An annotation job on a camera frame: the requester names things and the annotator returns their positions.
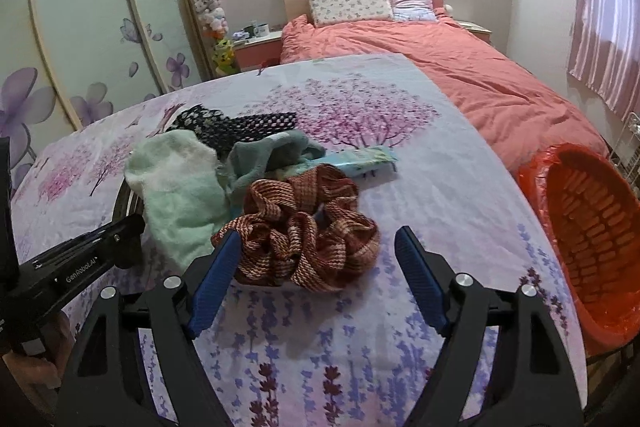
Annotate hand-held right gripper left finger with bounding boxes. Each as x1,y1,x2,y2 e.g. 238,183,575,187
57,231,241,427

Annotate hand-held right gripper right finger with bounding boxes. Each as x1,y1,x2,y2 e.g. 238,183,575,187
394,226,586,427

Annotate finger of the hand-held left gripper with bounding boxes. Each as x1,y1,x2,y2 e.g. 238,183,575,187
75,213,147,270

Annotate mint green fluffy cloth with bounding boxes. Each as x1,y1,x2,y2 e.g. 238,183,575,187
124,129,233,273

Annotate red-brown woven scrunchie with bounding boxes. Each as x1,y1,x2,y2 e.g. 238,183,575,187
211,164,381,294

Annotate teal fluffy cloth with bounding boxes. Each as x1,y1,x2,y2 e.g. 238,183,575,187
220,130,326,208

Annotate light blue cream tube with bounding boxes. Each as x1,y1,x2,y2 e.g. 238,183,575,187
300,145,399,180

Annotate orange plastic basket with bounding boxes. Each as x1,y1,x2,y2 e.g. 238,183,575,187
517,142,640,358

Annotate person's left hand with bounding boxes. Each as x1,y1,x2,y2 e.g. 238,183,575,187
0,312,77,383

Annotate purple floral printed sheet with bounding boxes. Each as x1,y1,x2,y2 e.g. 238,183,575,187
10,53,588,427

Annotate black white patterned cloth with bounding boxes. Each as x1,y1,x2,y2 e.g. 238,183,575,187
165,103,236,155

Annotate yellow green plush toy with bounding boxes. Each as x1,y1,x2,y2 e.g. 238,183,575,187
212,38,240,75

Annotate pink duvet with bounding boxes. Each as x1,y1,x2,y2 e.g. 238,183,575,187
280,9,611,172

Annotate wardrobe with purple flowers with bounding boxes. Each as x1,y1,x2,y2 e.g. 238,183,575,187
0,0,211,188

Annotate pink white nightstand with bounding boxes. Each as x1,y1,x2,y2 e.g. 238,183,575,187
232,31,283,70

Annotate stack of plush toys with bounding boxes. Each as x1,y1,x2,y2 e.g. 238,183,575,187
192,0,231,40

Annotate beige nightstand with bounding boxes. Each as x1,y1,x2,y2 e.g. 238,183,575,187
457,19,493,42

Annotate pink striped pillow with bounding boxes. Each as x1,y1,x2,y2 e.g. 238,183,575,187
387,0,438,22

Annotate white floral pillow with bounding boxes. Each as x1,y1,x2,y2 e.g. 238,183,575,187
306,0,396,28

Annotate pink striped curtain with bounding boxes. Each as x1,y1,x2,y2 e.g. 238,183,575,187
566,0,640,125

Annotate white wire rack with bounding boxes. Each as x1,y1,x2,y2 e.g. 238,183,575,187
607,112,640,198

